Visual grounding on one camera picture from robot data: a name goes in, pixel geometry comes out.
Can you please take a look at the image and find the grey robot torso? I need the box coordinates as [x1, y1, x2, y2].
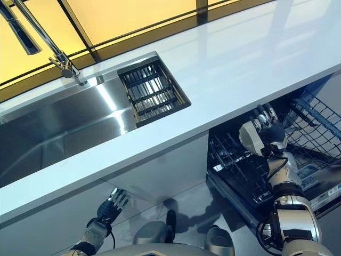
[98, 241, 238, 256]

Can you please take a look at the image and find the dark wire dishwasher cup rack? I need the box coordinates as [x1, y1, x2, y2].
[282, 89, 341, 161]

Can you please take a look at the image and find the chrome kitchen faucet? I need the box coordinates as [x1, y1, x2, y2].
[0, 0, 88, 86]

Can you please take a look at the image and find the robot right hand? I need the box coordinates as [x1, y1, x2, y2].
[251, 103, 287, 146]

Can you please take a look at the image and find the dark wire dishwasher plate rack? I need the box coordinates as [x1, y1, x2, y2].
[209, 132, 272, 204]

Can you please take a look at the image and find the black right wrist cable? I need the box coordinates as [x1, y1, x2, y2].
[257, 157, 290, 241]

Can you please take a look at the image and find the robot right leg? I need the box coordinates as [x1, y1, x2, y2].
[206, 225, 236, 255]

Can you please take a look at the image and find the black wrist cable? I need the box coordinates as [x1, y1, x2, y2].
[105, 223, 117, 249]
[257, 157, 290, 241]

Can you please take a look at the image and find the dark window frame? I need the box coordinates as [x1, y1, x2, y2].
[0, 0, 275, 102]

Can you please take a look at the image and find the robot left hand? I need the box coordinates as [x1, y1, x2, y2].
[97, 187, 128, 222]

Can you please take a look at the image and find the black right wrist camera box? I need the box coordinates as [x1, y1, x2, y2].
[262, 145, 277, 158]

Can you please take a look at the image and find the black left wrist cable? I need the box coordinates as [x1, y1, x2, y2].
[105, 223, 117, 249]

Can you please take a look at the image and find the stainless steel sink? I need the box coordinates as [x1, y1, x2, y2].
[0, 52, 192, 187]

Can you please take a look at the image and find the dishwasher door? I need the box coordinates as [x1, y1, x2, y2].
[206, 164, 341, 241]

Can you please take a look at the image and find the cream round plate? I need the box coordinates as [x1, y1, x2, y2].
[239, 119, 267, 157]

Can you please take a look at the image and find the black dish drainer basket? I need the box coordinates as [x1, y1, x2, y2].
[117, 61, 192, 129]

